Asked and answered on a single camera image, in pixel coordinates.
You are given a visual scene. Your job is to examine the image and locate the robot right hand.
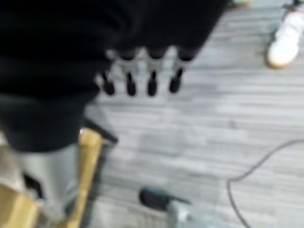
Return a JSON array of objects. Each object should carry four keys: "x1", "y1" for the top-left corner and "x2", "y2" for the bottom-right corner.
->
[{"x1": 0, "y1": 0, "x2": 230, "y2": 216}]

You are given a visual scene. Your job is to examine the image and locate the person's white shoe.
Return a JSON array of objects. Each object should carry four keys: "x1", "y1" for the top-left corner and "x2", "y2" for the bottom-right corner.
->
[{"x1": 266, "y1": 0, "x2": 304, "y2": 70}]

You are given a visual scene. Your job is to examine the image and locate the robot dark foot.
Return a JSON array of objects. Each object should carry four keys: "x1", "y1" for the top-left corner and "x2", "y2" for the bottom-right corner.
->
[{"x1": 138, "y1": 187, "x2": 192, "y2": 212}]

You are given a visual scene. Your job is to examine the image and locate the black cable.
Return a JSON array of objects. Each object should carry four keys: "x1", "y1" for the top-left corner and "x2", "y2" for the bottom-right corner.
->
[{"x1": 226, "y1": 139, "x2": 304, "y2": 228}]

